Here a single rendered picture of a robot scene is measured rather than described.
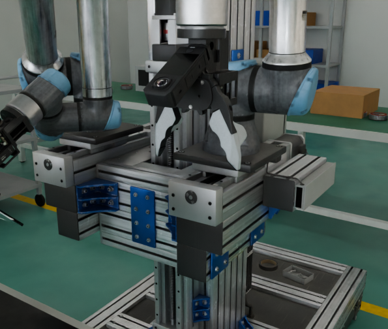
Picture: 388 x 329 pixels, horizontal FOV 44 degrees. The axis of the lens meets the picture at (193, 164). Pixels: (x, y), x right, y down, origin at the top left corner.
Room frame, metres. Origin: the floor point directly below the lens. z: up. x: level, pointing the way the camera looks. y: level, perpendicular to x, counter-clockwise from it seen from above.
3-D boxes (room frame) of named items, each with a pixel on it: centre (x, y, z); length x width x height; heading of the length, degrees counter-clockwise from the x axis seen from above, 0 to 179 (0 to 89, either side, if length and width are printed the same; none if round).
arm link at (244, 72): (1.23, -0.11, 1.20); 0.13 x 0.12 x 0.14; 65
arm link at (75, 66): (1.49, 0.32, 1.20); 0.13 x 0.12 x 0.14; 106
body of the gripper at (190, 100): (0.73, -0.02, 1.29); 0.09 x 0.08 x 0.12; 147
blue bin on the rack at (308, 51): (6.90, -1.58, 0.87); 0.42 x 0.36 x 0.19; 148
